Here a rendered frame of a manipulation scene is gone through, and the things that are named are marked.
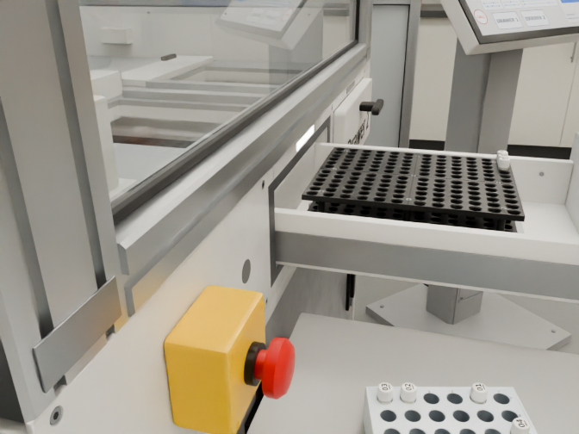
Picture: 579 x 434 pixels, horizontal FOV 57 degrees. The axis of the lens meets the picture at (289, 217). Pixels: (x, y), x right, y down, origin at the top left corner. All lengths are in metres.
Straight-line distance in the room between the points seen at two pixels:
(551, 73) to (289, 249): 3.21
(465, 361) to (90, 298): 0.41
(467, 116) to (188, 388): 1.38
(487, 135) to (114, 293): 1.46
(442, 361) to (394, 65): 1.79
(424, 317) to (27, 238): 1.75
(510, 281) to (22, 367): 0.43
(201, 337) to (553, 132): 3.51
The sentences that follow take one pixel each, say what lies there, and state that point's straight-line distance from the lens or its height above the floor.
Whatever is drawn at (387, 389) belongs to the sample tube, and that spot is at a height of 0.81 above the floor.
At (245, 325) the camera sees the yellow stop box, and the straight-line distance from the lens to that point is 0.36.
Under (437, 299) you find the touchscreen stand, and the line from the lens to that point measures 1.90.
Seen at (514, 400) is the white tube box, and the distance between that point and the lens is 0.50.
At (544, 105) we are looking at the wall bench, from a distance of 3.71.
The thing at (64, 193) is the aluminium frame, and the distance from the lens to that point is 0.25.
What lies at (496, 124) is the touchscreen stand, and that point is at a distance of 1.68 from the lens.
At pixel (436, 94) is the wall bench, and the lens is 3.61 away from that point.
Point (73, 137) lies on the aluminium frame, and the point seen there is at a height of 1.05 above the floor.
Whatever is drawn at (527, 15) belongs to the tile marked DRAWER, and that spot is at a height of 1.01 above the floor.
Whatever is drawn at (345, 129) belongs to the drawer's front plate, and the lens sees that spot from 0.82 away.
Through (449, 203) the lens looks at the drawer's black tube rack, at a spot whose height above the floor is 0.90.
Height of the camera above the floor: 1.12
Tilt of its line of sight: 24 degrees down
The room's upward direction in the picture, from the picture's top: 1 degrees counter-clockwise
